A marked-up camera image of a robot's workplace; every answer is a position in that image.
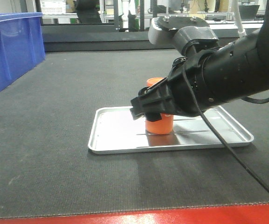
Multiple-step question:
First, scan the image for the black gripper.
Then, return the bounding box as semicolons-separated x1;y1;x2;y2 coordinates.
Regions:
130;50;221;122

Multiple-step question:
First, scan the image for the orange cylindrical capacitor 4680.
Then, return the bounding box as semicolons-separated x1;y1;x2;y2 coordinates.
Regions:
145;77;174;135

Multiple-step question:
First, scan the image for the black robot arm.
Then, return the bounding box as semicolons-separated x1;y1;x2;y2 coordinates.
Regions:
131;12;269;121

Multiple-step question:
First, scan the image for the dark grey conveyor belt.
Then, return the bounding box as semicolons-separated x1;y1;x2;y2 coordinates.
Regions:
0;50;269;218

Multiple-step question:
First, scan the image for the blue plastic crate on conveyor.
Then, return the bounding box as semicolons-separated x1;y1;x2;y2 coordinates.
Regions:
0;12;45;92

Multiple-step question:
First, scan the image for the red conveyor edge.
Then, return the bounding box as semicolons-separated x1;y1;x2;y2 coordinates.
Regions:
0;203;269;224

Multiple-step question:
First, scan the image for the small silver metal tray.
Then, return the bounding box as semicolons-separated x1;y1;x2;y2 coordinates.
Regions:
88;106;254;154

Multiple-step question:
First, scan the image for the black cable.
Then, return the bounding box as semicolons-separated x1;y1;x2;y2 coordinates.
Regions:
182;63;269;205

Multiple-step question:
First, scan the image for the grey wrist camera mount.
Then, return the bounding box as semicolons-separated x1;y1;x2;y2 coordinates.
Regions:
148;15;219;56

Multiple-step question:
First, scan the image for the black conveyor back rail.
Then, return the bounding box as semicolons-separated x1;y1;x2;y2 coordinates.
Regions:
41;23;179;53

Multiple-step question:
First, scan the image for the white cable hose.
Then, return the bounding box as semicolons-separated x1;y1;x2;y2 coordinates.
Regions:
231;0;246;38

